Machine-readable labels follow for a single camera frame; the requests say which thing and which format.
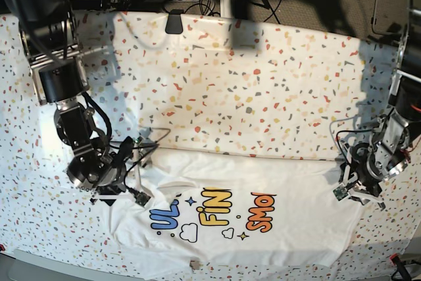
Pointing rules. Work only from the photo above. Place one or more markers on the red clamp at corner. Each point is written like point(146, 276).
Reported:
point(394, 259)

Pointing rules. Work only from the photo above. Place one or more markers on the white printed T-shirt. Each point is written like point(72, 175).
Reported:
point(235, 210)

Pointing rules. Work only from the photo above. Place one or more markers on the terrazzo patterned tablecloth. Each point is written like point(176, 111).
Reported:
point(226, 87)

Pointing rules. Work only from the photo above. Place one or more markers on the white metal stand post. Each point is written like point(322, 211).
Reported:
point(226, 9)

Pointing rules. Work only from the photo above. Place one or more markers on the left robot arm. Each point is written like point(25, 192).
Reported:
point(401, 126)

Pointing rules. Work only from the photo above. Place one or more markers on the black table clamp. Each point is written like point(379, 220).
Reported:
point(174, 24)

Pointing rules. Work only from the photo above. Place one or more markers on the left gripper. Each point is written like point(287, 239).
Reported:
point(365, 167)

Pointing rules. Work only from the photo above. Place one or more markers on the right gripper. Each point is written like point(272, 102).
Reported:
point(104, 172)

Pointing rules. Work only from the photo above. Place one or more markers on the grey clip at edge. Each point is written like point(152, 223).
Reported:
point(195, 265)

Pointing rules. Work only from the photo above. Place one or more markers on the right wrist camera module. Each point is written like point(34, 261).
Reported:
point(141, 198)

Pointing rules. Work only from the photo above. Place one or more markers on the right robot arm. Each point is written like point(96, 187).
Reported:
point(48, 33)

